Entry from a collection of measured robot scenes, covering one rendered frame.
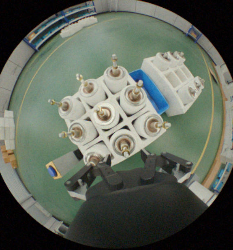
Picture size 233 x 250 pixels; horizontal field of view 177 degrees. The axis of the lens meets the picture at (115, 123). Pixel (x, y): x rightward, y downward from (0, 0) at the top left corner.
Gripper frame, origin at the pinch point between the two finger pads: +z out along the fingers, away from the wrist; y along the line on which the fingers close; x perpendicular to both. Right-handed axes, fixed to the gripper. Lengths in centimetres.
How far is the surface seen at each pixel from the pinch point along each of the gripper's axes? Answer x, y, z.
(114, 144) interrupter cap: 0.9, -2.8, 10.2
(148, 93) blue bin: 25.6, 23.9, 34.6
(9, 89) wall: 240, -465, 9
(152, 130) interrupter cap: 3.0, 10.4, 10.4
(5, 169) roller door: -135, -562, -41
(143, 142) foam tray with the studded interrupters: -2.1, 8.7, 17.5
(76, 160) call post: -7.9, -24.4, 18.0
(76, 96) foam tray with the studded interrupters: 23.7, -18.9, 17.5
